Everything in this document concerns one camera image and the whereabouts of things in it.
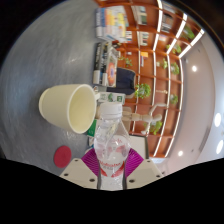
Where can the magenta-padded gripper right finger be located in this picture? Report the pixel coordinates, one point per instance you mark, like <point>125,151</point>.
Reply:
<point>144,172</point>

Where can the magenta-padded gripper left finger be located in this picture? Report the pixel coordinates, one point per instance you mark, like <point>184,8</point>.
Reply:
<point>80,172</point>

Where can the clear plastic water bottle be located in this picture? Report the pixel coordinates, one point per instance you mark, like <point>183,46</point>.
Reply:
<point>112,156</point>

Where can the flat round red coaster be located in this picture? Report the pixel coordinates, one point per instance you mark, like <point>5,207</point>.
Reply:
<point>62,156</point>

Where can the beige chair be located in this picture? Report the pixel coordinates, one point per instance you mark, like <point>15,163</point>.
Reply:
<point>138,145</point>

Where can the green white box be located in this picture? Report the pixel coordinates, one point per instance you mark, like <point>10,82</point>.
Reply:
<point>91,128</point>

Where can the wooden artist mannequin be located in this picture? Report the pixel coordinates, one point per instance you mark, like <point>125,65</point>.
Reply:
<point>146,117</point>

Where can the cream plastic cup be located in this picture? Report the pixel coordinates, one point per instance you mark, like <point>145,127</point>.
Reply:
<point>63,106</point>

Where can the tall white green carton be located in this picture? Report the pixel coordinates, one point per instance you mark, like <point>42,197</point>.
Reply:
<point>113,97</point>

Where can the dark blue chair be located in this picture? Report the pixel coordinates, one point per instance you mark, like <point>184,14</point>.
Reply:
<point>124,80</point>

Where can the round ceiling lights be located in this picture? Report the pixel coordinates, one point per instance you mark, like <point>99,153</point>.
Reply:
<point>194,68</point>

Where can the wooden wall shelf unit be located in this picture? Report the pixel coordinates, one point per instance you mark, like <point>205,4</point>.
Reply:
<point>156,66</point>

